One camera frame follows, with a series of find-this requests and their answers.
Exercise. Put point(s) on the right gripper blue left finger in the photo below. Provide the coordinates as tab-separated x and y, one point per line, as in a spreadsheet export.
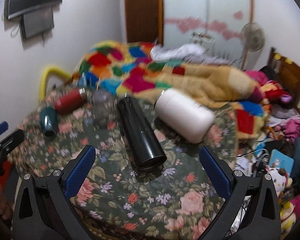
77	170

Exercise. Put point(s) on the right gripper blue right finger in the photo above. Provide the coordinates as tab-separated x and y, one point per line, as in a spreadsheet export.
217	170

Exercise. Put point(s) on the black thermos tumbler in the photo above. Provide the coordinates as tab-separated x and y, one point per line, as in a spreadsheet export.
145	148

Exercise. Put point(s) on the dark green faceted cup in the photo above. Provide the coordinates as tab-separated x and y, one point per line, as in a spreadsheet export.
48	120

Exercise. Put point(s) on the clear glass cup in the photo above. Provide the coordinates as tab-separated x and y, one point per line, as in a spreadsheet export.
102	102

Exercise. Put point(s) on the floral green table cloth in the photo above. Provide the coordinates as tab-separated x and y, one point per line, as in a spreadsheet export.
116	201

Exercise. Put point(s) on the light blue book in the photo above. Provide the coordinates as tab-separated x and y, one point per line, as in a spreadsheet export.
280	160

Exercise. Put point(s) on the white plush toy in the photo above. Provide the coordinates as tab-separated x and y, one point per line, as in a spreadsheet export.
280	178

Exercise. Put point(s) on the red thermos bottle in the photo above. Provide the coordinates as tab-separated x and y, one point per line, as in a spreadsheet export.
69	102

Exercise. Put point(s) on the white cylindrical bottle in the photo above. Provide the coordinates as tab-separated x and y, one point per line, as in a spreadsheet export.
186	116

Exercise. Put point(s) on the yellow plush toy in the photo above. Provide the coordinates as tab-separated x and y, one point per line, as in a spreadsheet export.
288	217

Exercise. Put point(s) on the colourful patchwork blanket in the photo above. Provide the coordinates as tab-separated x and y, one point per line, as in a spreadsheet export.
128	67

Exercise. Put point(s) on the wooden bed headboard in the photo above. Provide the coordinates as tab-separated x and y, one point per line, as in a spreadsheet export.
289	75

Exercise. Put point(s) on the white grey bedsheet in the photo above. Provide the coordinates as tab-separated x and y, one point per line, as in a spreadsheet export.
190	53

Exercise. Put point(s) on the standing electric fan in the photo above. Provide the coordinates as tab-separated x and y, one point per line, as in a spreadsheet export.
252	39

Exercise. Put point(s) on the frosted wardrobe sliding door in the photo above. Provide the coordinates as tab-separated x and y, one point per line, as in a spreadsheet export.
222	20

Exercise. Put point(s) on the brown wooden door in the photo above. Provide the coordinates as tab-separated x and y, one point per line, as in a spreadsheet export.
144	20

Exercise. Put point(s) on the small wall monitor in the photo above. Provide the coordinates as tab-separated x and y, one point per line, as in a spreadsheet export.
36	23

